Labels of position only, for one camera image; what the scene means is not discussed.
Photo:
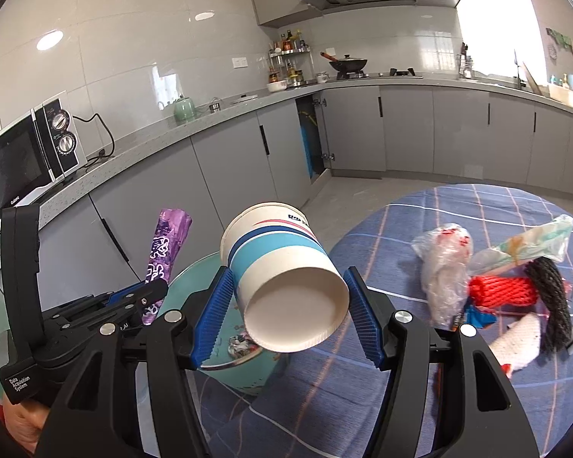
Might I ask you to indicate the cutting board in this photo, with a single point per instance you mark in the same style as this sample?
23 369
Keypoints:
530 76

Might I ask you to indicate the red foam net sleeve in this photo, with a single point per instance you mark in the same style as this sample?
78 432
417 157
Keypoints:
501 291

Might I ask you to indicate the white wall socket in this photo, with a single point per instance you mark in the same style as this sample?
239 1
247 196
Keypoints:
240 62

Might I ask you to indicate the teal round bin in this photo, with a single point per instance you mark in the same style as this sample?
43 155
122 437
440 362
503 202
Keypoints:
248 373

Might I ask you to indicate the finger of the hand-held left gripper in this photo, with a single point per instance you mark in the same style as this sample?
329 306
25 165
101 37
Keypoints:
145 291

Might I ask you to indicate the green-white packaged snack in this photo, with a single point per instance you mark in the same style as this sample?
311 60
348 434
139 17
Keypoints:
530 243

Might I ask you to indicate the white bowl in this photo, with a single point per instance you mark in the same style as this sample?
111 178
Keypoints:
277 86

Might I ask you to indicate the red blue snack wrapper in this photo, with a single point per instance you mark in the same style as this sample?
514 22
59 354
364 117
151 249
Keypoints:
477 317

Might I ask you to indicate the grey kitchen counter cabinets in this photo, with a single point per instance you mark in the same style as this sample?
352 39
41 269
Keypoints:
410 129

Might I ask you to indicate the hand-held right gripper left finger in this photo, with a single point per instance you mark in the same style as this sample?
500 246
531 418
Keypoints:
209 317

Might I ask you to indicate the wall decoration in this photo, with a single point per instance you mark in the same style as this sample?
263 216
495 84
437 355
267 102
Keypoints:
564 42

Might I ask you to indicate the white tissue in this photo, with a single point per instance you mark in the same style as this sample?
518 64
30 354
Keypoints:
520 343

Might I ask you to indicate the steel spice rack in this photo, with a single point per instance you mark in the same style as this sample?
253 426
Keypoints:
290 57

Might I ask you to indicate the pale green kettle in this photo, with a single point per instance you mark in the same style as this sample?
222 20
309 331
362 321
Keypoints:
185 109

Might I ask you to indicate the knife rack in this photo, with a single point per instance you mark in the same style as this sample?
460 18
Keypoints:
465 64

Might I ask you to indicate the blue plaid tablecloth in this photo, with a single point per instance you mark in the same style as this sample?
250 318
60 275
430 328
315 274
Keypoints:
391 229

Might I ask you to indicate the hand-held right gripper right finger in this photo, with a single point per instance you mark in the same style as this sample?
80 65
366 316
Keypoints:
364 319

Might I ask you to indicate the bright window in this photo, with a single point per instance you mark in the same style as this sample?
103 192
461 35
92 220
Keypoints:
496 24

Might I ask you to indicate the black foam net sleeve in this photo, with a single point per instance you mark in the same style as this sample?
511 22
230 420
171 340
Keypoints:
551 296

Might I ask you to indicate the black silver microwave oven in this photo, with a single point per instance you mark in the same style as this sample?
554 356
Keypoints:
9 167

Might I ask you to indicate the black wok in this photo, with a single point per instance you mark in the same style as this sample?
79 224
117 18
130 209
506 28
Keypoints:
348 63

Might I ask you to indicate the purple snack wrapper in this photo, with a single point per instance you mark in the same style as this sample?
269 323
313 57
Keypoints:
164 248

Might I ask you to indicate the clear plastic bag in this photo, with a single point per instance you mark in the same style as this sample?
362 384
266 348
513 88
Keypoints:
441 267

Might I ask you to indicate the small steel pot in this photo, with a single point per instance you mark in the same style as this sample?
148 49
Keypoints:
214 106

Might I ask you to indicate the striped paper cup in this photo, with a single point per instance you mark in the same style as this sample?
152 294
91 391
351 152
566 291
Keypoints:
277 257

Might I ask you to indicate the person's left hand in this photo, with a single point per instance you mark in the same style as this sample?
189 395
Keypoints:
24 427

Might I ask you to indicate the gas stove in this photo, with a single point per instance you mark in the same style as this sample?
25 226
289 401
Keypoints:
382 75

